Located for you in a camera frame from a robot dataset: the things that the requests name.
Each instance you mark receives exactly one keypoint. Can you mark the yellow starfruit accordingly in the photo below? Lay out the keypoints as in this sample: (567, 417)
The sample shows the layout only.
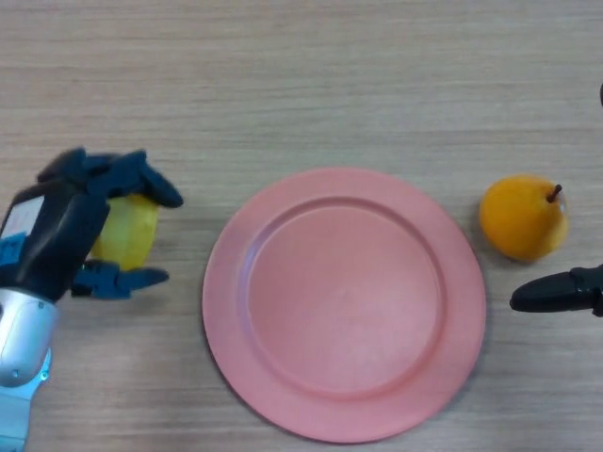
(132, 230)

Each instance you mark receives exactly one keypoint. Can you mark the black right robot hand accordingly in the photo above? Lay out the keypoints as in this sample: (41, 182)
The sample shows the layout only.
(551, 294)

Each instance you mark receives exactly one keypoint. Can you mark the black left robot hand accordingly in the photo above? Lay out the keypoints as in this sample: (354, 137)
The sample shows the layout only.
(56, 235)

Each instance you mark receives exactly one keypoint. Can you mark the orange yellow pear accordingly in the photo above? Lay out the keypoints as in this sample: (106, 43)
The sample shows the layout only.
(518, 216)

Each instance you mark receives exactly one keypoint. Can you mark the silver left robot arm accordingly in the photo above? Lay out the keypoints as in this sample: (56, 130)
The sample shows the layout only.
(21, 339)

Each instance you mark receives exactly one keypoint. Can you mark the pink round plate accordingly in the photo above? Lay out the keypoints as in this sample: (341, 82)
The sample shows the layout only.
(344, 306)

